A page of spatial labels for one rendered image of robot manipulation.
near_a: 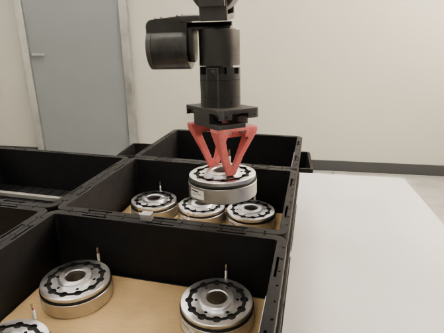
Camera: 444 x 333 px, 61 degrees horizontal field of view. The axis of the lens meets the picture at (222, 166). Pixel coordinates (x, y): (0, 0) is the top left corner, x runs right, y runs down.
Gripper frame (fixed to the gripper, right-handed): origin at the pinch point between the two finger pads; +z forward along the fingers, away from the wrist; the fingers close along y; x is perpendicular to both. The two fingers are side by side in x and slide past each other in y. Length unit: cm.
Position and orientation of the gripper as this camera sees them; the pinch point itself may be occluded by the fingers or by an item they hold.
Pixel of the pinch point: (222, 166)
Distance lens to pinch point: 56.7
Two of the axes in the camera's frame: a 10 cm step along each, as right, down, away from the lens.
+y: 5.2, 2.2, -8.2
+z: 0.2, 9.6, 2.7
